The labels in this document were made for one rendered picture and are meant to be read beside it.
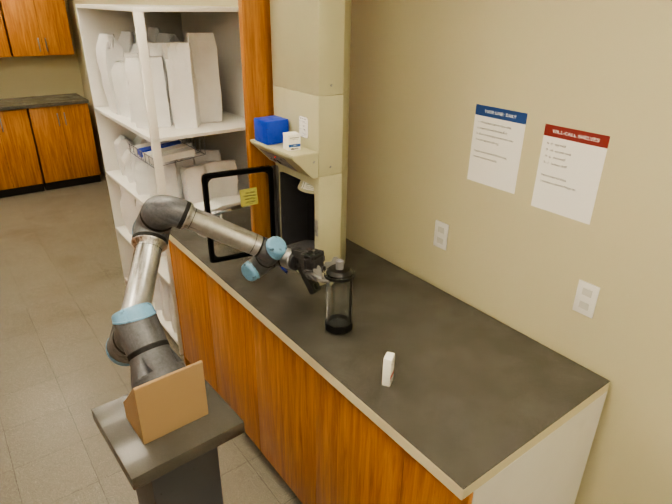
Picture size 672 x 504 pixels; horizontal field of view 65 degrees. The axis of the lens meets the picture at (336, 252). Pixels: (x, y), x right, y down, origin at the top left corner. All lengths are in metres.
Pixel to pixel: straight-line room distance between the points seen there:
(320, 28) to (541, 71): 0.73
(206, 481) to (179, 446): 0.23
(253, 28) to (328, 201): 0.72
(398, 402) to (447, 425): 0.16
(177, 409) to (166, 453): 0.11
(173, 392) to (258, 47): 1.35
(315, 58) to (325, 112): 0.19
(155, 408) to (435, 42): 1.55
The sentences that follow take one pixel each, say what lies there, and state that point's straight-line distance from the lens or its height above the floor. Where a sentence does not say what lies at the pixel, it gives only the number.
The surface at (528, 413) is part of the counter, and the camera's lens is 1.71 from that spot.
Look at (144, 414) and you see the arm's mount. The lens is 1.53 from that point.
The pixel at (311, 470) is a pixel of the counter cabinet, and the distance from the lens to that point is 2.24.
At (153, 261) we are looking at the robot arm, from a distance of 1.81.
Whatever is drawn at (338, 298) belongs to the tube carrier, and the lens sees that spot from 1.83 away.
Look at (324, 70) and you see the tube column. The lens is 1.96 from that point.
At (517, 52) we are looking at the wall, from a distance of 1.90.
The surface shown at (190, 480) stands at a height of 0.77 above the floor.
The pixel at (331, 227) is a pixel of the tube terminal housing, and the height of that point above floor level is 1.19.
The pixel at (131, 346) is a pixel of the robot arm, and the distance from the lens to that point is 1.55.
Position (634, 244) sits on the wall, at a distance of 1.77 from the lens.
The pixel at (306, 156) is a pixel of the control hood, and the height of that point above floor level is 1.50.
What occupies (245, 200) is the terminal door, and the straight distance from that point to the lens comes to 2.28.
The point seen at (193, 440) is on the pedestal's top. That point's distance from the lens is 1.56.
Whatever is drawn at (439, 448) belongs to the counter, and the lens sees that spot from 1.53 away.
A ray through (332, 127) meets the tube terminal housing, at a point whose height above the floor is 1.59.
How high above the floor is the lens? 2.02
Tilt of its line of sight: 25 degrees down
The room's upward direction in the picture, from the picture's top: 1 degrees clockwise
